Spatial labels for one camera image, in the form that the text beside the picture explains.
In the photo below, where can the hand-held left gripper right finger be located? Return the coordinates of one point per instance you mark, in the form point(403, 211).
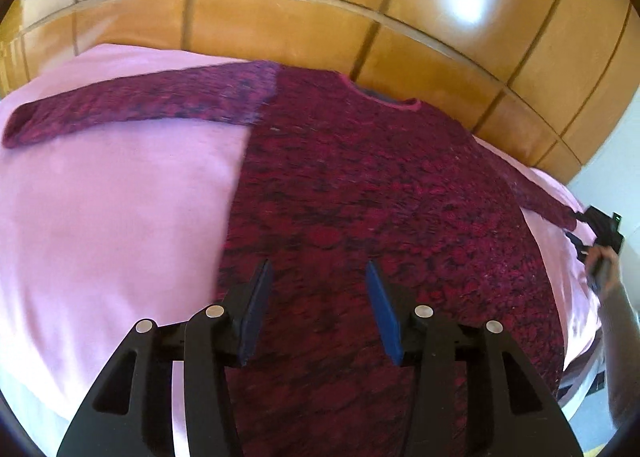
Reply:
point(384, 307)

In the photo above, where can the wooden wardrobe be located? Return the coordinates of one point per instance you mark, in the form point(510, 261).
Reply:
point(300, 37)

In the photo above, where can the person's right forearm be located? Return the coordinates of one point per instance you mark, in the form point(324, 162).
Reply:
point(622, 337)

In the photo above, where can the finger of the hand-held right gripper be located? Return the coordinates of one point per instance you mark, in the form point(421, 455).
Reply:
point(579, 247)

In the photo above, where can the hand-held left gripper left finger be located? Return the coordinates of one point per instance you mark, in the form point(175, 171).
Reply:
point(256, 302)

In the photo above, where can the red floral knit sweater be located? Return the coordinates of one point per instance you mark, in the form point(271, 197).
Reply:
point(375, 187)

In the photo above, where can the pink bed sheet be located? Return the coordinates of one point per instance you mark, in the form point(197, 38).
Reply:
point(125, 212)

